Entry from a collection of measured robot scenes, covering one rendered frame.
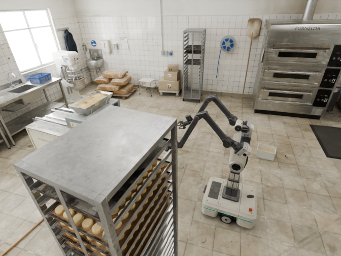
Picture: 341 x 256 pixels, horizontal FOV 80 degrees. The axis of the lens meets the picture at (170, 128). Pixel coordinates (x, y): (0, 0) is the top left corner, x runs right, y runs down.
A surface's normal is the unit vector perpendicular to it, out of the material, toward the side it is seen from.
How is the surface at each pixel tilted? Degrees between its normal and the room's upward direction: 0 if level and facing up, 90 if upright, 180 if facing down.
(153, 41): 90
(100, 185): 0
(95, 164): 0
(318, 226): 0
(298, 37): 90
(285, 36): 90
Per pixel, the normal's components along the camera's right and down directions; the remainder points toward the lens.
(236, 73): -0.29, 0.51
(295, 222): -0.03, -0.85
